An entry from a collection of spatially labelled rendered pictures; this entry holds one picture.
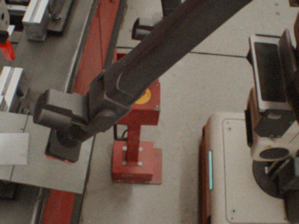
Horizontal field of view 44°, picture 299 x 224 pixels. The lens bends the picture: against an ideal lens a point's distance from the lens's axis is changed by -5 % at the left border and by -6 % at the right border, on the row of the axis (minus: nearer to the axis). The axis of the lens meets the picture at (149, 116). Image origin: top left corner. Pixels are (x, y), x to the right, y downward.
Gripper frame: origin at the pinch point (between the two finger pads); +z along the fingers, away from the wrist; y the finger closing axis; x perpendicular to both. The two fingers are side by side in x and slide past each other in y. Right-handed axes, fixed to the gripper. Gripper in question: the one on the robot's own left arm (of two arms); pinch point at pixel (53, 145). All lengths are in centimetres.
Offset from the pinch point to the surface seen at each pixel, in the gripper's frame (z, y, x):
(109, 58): 92, -98, 48
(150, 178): 74, -30, 75
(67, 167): 4.5, 2.2, 6.2
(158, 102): 13.2, -31.6, 34.7
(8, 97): 18.6, -15.8, -10.5
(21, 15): 37, -57, -14
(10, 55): -2.2, -15.8, -16.2
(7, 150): 12.6, 0.6, -7.4
